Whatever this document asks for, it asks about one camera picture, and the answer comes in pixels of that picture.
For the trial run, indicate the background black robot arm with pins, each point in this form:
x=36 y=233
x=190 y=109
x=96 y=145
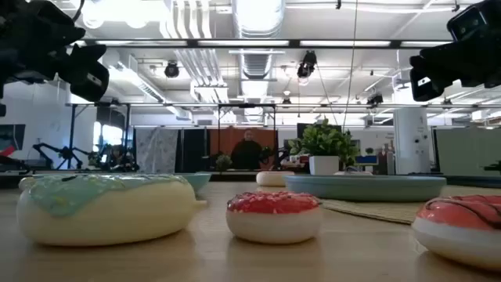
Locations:
x=62 y=152

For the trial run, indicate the small white iced donut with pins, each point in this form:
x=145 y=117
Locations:
x=274 y=179

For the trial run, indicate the green plant in white pot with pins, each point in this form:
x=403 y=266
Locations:
x=323 y=145

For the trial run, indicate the black metal rig frame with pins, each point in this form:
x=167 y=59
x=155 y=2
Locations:
x=246 y=105
x=71 y=133

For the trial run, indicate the black overhead frame bar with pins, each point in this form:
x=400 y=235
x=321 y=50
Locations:
x=293 y=43

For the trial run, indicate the framed wall picture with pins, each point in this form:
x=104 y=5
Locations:
x=11 y=137

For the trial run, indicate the white round column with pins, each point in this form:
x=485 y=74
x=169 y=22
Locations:
x=411 y=141

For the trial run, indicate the patterned grey curtain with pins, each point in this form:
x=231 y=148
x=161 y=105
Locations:
x=156 y=150

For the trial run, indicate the small red sprinkled donut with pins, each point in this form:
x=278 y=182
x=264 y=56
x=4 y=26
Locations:
x=274 y=227

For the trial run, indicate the person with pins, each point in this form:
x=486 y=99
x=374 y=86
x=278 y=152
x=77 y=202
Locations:
x=246 y=154
x=117 y=158

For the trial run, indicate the small pink chocolate-drizzled donut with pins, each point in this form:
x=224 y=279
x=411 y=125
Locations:
x=458 y=243

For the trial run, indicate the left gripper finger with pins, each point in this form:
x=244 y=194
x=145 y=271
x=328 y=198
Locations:
x=88 y=74

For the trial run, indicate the silver ventilation duct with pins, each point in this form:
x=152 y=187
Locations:
x=258 y=23

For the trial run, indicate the small potted green plant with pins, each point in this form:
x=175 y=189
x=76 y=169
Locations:
x=223 y=162

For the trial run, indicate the red bar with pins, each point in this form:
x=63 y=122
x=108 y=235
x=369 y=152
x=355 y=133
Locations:
x=7 y=151

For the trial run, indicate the large blue iced donut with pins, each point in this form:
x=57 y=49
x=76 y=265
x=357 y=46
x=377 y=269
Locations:
x=117 y=219

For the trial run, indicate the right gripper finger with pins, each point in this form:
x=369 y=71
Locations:
x=426 y=84

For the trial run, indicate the orange partition panel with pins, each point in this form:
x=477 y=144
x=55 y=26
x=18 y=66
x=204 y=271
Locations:
x=219 y=141

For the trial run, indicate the green partition wall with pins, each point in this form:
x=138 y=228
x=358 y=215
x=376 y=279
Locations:
x=466 y=150

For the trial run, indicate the pale blue round plate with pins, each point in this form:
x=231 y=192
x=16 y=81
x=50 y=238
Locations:
x=364 y=189

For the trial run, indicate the teal round plate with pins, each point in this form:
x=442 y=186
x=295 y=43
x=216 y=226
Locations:
x=197 y=181

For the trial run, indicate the woven straw placemat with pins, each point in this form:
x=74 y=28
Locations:
x=375 y=211

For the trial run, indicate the black curtain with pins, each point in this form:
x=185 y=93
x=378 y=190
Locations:
x=193 y=150

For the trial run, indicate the black hanging spotlight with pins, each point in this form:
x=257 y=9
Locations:
x=307 y=64
x=171 y=69
x=375 y=100

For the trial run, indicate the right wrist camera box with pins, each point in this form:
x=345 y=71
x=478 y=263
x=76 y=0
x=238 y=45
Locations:
x=467 y=21

